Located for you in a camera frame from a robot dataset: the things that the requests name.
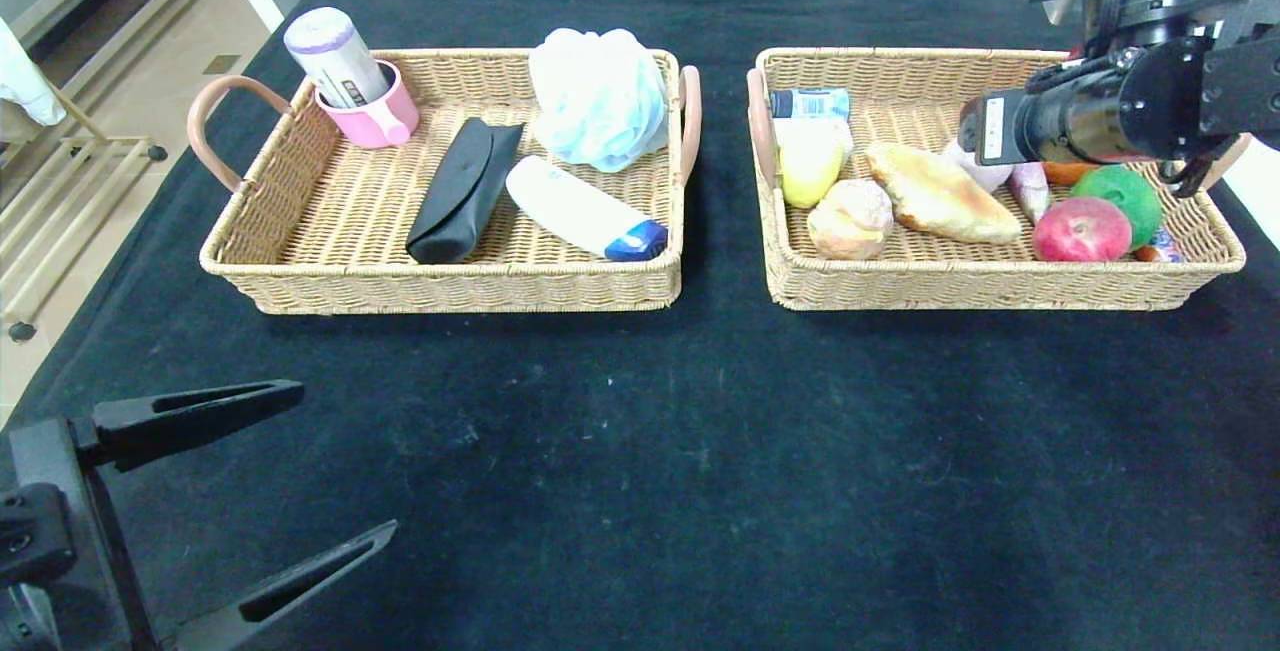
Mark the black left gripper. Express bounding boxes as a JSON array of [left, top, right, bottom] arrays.
[[0, 379, 399, 651]]

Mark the black curved plastic piece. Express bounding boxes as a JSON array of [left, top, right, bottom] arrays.
[[406, 118, 526, 265]]

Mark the white shampoo bottle blue cap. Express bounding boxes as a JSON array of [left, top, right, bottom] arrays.
[[505, 156, 669, 263]]

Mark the yellow round fruit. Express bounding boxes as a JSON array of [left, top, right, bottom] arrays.
[[778, 119, 847, 209]]

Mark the pale purple round ball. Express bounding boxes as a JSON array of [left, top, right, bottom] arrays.
[[943, 139, 1016, 194]]

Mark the red peach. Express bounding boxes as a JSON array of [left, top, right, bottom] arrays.
[[1032, 196, 1133, 263]]

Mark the wicker basket holding pink mug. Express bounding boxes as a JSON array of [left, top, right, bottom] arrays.
[[188, 49, 703, 315]]

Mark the wicker basket holding food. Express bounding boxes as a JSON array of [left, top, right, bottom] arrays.
[[745, 47, 1254, 312]]

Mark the pink mug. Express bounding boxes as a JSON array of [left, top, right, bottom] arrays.
[[318, 61, 423, 150]]

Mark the white tube with purple cap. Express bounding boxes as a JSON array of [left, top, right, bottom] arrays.
[[285, 8, 393, 110]]

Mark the black table cloth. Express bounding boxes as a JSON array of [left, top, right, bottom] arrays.
[[0, 0, 1280, 651]]

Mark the white hanging cloth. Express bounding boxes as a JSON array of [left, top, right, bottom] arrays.
[[0, 19, 69, 130]]

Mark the light blue bath pouf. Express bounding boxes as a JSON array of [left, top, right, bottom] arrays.
[[530, 28, 671, 174]]

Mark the cream puff pastry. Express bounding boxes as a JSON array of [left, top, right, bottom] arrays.
[[806, 179, 894, 262]]

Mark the small blue labelled bottle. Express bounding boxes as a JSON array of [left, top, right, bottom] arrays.
[[770, 89, 851, 122]]

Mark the small white juice carton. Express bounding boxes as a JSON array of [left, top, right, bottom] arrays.
[[774, 117, 855, 164]]

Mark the golden bread loaf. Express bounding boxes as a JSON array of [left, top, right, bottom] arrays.
[[864, 142, 1023, 244]]

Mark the purple eggplant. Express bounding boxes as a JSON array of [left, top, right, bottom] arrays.
[[1008, 163, 1051, 227]]

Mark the green round fruit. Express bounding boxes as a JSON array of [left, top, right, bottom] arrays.
[[1070, 164, 1163, 250]]

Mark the colourful snack packet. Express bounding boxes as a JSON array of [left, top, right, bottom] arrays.
[[1135, 229, 1183, 264]]

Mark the beige metal trolley frame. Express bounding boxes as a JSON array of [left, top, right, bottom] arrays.
[[0, 81, 169, 344]]

